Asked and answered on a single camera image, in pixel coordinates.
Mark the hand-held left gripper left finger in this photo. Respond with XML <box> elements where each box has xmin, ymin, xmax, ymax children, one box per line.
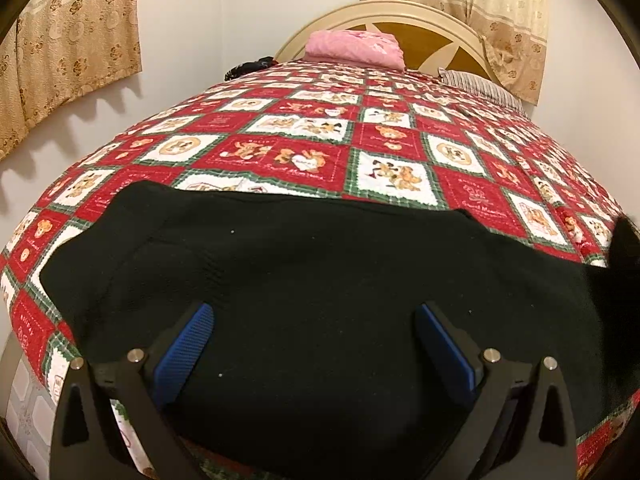
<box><xmin>50</xmin><ymin>301</ymin><xmax>216</xmax><ymax>480</ymax></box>

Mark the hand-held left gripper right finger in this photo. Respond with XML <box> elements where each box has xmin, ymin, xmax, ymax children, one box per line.
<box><xmin>415</xmin><ymin>302</ymin><xmax>581</xmax><ymax>480</ymax></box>

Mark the black sweater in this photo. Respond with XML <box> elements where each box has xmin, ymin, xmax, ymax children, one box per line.
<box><xmin>40</xmin><ymin>181</ymin><xmax>640</xmax><ymax>461</ymax></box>

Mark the red printed patchwork quilt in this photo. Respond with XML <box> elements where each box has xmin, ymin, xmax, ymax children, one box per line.
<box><xmin>0</xmin><ymin>57</ymin><xmax>640</xmax><ymax>480</ymax></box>

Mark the striped pillow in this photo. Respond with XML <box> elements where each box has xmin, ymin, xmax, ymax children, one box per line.
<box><xmin>437</xmin><ymin>67</ymin><xmax>525</xmax><ymax>111</ymax></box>

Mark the small black item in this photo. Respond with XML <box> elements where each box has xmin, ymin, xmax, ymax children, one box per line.
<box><xmin>224</xmin><ymin>57</ymin><xmax>278</xmax><ymax>82</ymax></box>

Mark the cream and wood headboard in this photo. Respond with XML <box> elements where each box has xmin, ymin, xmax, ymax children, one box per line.
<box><xmin>275</xmin><ymin>0</ymin><xmax>496</xmax><ymax>81</ymax></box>

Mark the pink folded blanket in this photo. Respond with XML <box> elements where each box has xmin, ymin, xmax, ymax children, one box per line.
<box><xmin>305</xmin><ymin>30</ymin><xmax>405</xmax><ymax>71</ymax></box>

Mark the beige floral curtain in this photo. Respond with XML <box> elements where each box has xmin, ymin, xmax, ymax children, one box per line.
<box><xmin>361</xmin><ymin>0</ymin><xmax>551</xmax><ymax>106</ymax></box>
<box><xmin>0</xmin><ymin>0</ymin><xmax>142</xmax><ymax>161</ymax></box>

